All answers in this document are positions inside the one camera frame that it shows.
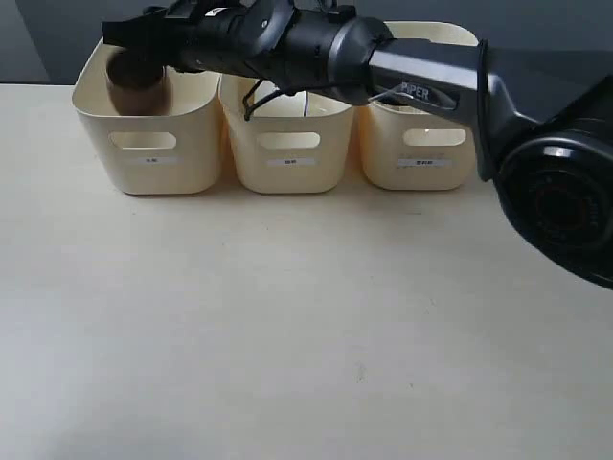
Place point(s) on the left cream plastic bin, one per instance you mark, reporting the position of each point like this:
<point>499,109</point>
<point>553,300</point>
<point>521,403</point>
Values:
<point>178,153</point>

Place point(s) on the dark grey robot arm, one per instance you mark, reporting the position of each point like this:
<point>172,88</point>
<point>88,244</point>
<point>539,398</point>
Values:
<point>541,120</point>

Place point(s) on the cream plastic bin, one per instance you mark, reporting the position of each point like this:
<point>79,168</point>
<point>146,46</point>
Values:
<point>405,149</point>
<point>178,153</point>
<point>277,151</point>

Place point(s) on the white paper cup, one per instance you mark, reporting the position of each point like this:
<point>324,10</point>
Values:
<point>306,103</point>

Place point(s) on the middle cream plastic bin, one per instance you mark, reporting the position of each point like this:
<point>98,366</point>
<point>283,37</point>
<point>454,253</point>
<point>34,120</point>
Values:
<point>277,151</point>

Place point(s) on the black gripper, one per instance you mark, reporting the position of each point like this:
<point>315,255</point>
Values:
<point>267,40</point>

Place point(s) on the right cream plastic bin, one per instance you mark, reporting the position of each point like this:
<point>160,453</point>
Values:
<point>405,149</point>

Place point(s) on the brown wooden cup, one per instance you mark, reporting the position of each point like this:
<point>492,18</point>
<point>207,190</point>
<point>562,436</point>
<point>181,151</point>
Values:
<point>136,85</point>

